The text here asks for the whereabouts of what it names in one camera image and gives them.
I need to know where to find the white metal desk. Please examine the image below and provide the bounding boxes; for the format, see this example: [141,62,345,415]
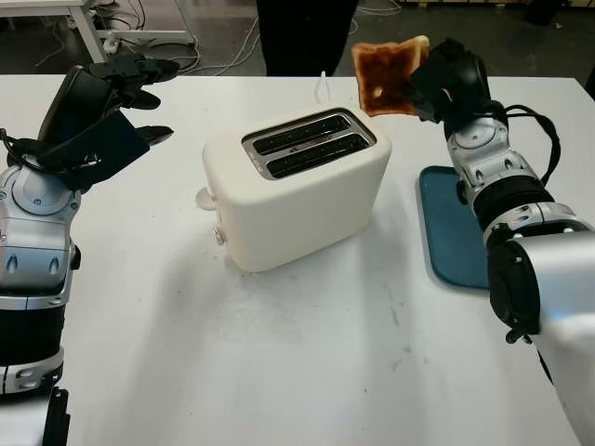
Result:
[0,0,196,65]

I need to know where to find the person in black trousers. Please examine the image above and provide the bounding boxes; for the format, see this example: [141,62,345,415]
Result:
[255,0,362,78]

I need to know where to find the white toaster power cord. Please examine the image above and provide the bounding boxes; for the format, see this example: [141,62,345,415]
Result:
[314,71,331,106]

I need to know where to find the cream two-slot toaster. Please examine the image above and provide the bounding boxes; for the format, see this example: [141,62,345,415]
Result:
[193,106,393,274]

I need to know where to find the browned toast slice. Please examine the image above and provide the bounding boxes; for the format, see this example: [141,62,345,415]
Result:
[350,35,431,116]

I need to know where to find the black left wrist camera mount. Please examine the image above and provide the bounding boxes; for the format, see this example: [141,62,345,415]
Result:
[34,113,151,191]

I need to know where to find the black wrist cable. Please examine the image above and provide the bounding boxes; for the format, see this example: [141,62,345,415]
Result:
[0,128,94,174]
[492,104,564,183]

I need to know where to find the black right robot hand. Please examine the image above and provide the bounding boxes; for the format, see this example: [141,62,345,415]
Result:
[402,38,495,125]

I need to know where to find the white floor cable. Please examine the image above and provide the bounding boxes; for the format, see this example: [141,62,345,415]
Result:
[226,17,262,76]

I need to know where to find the teal plastic tray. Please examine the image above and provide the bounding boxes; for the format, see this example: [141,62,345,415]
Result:
[417,165,492,290]

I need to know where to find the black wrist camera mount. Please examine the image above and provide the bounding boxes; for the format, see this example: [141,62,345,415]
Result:
[411,58,455,101]
[34,113,151,191]

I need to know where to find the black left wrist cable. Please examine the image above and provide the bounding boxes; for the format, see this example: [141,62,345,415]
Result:
[0,128,94,174]

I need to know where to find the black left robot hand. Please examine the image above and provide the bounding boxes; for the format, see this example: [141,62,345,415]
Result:
[39,53,181,146]

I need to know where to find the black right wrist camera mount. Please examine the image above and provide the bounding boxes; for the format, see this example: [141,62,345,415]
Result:
[411,58,455,101]

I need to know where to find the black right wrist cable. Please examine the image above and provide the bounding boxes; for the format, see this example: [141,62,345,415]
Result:
[492,104,564,183]

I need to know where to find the dark floor bin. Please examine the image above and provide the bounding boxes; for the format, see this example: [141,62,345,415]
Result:
[523,0,560,27]

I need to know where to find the grey floor cable bundle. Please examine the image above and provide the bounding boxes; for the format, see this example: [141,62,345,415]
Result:
[162,44,201,75]

